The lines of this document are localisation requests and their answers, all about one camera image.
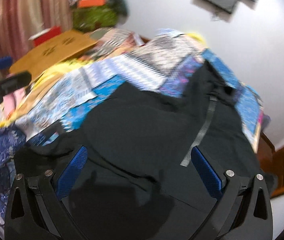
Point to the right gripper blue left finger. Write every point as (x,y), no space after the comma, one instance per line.
(67,174)

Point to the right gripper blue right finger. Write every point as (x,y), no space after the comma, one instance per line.
(212,181)

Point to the black zip hoodie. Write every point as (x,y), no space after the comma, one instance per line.
(139,181)

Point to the red box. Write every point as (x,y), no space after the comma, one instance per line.
(45,35)

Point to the red striped curtain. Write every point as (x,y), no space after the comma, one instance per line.
(21,19)

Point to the wooden lap table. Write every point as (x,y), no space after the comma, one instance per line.
(69,44)

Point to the brown wooden door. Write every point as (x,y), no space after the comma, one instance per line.
(272,161)

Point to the striped folded blanket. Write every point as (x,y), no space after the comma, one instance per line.
(112,42)

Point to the orange box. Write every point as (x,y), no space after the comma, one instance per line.
(90,3)

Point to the blue patchwork bed quilt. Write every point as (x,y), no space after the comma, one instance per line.
(163,66)

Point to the dark grey cushion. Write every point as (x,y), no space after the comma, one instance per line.
(121,8)

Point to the yellow curved headboard piece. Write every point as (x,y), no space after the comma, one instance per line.
(198,37)

